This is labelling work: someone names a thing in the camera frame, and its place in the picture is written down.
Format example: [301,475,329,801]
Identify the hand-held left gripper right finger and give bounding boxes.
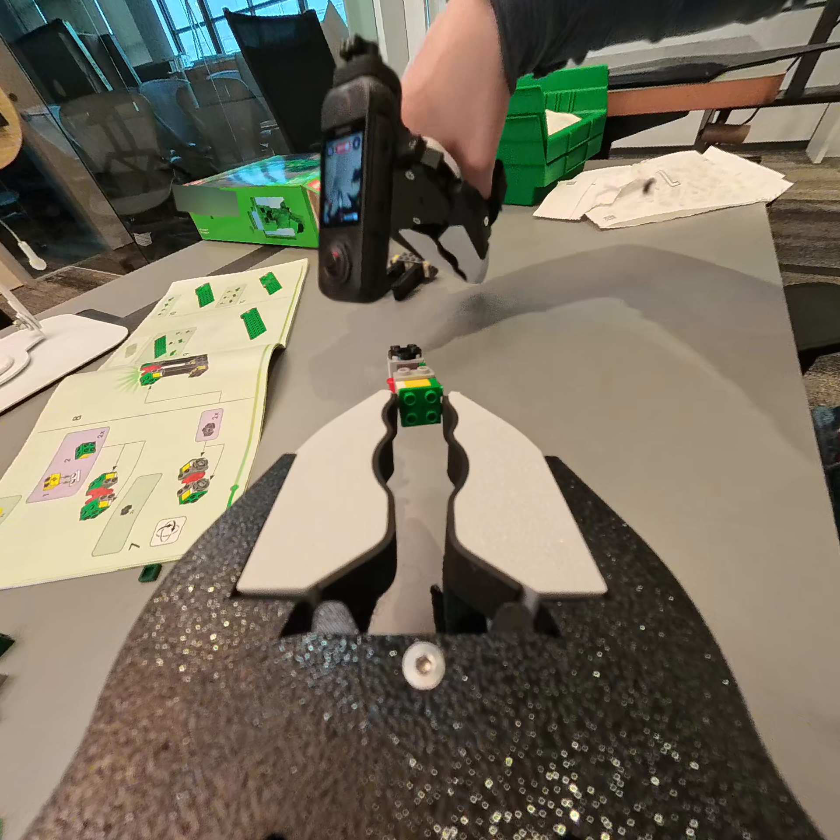
[445,390,609,599]

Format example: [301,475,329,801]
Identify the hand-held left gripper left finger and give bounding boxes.
[235,390,399,599]

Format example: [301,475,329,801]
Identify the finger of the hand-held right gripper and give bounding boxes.
[433,220,493,285]
[395,226,454,265]

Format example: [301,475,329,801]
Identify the small black brick model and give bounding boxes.
[387,252,439,301]

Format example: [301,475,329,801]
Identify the green and grey brick assembly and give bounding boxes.
[386,344,446,429]

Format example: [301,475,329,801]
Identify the person's right forearm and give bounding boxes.
[433,0,840,93]

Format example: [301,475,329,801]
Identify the grey desk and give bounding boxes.
[0,154,840,840]

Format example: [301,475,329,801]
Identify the white desk lamp base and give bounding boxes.
[0,282,130,414]

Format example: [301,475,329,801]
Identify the person's right hand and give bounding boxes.
[400,26,513,198]

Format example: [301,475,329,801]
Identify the green storage bin stack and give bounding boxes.
[495,63,610,206]

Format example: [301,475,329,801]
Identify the green toy box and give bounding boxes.
[172,152,324,249]

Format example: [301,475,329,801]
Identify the pale green instruction booklet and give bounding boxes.
[0,258,309,590]

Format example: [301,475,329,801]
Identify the grey mesh office chair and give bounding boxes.
[59,91,175,217]
[187,69,290,155]

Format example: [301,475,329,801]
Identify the white printed paper sheets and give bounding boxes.
[533,147,794,229]

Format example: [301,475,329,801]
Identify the brown-edged table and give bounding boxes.
[604,39,840,155]

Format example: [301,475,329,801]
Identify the blue-tinted exterior window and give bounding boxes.
[152,0,349,63]

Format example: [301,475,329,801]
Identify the white slim device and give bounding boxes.
[0,218,48,272]

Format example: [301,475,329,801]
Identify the light wooden tabletop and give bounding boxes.
[0,88,25,170]

